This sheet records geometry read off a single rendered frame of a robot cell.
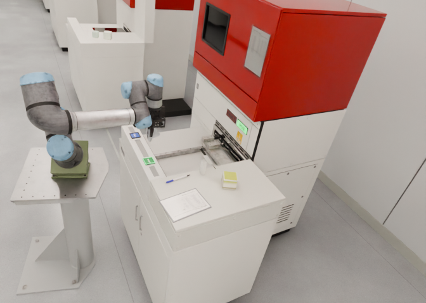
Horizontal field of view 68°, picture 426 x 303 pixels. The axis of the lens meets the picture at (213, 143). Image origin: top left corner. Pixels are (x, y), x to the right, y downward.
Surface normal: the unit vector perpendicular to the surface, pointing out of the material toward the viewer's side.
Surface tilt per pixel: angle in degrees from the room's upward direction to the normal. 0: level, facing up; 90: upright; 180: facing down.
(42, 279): 0
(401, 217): 90
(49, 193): 0
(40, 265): 0
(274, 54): 90
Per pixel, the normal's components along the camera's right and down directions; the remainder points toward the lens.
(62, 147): 0.26, -0.07
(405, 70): -0.88, 0.15
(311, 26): 0.46, 0.55
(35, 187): 0.15, -0.82
